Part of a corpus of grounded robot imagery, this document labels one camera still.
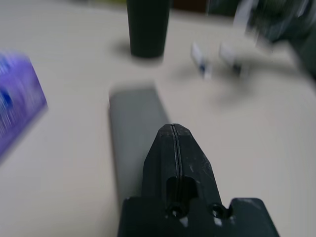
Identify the white pen blue band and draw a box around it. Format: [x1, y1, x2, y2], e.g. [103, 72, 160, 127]
[191, 41, 214, 79]

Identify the black plastic cup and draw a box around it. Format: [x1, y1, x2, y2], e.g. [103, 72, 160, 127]
[126, 0, 173, 59]

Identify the grey glasses case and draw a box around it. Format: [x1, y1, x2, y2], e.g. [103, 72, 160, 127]
[108, 85, 173, 198]

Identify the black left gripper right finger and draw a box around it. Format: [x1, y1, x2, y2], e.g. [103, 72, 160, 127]
[173, 124, 224, 215]

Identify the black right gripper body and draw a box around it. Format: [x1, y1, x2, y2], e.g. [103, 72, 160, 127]
[256, 0, 316, 50]

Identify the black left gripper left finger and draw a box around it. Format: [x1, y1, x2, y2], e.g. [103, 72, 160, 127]
[143, 123, 179, 206]

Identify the white pen black band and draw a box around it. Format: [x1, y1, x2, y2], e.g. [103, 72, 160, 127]
[219, 41, 247, 77]

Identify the purple tissue pack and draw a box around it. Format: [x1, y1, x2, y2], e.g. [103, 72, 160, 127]
[0, 50, 49, 161]

